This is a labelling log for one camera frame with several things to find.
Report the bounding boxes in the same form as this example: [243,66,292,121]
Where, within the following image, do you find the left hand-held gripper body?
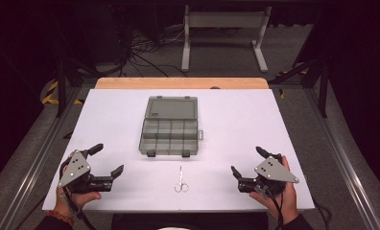
[58,149,114,195]

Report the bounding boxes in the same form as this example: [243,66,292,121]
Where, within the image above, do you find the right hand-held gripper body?
[238,152,300,197]

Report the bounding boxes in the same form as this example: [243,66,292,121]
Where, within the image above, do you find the small metal scissors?
[174,165,190,194]

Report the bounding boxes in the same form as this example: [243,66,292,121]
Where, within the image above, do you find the grey plastic compartment box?
[138,95,205,158]

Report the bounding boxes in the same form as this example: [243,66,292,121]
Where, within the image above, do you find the person's left hand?
[53,150,103,221]

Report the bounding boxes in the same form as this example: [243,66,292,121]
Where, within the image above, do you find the person's right hand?
[249,154,299,224]

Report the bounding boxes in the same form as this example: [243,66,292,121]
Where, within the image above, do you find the white table sheet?
[41,88,316,213]

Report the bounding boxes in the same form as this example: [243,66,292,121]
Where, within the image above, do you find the person's dark clothing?
[110,212,270,230]

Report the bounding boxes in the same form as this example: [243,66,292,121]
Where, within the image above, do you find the yellow black floor tape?
[275,67,308,100]
[40,80,84,106]

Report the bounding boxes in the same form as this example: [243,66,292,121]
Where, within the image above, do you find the black tripod stand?
[54,57,98,118]
[269,57,330,119]

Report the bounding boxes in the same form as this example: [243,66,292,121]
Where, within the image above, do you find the wooden table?
[94,77,271,91]

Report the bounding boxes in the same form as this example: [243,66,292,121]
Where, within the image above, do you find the white metal stand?
[180,4,273,74]

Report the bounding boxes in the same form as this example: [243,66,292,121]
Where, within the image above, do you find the aluminium rail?
[305,86,380,230]
[0,85,84,230]

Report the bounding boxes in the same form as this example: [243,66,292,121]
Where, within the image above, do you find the right hand-held gripper cable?
[264,187,286,230]

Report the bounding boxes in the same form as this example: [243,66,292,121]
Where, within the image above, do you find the hand-held gripper cable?
[60,186,98,230]
[264,187,286,230]

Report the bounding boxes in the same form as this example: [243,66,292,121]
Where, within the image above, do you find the left hand-held gripper cable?
[60,186,98,230]

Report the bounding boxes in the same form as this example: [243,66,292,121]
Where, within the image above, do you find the orange bead bracelet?
[44,210,76,227]

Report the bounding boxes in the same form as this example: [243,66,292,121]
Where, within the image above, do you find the thin black cable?
[312,198,334,230]

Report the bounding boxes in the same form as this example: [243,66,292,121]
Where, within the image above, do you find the black floor cables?
[123,28,190,79]

